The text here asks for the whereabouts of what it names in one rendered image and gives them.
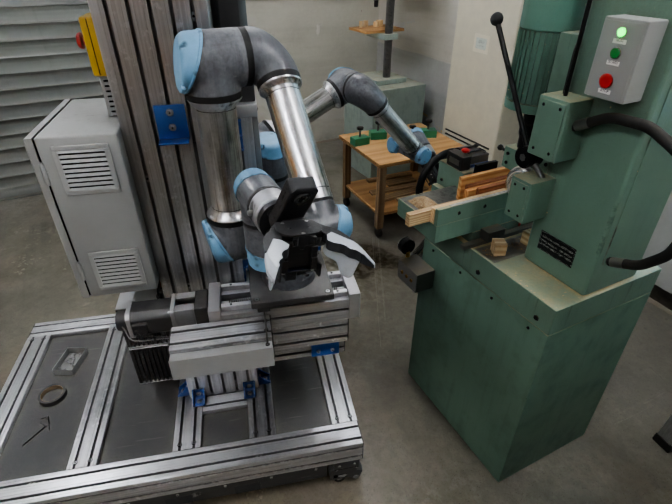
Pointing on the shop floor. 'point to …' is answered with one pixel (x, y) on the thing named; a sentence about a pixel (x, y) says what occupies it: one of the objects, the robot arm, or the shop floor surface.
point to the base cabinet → (510, 367)
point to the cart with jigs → (370, 141)
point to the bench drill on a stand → (397, 84)
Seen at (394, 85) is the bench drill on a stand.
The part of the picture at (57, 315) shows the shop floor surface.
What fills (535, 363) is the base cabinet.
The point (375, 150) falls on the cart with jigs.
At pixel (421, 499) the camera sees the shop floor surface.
